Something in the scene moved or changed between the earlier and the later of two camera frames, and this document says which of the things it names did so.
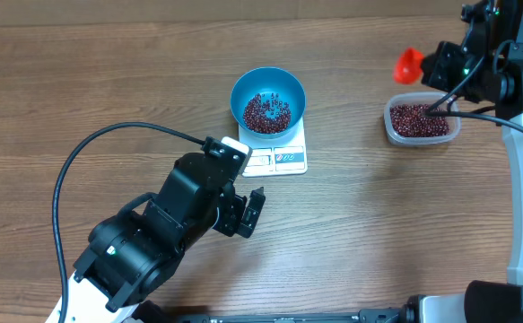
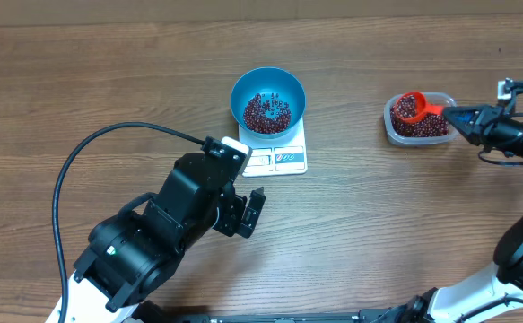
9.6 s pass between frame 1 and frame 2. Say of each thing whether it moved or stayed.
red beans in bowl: stayed
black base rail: stayed
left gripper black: stayed
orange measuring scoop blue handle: moved
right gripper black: moved
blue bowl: stayed
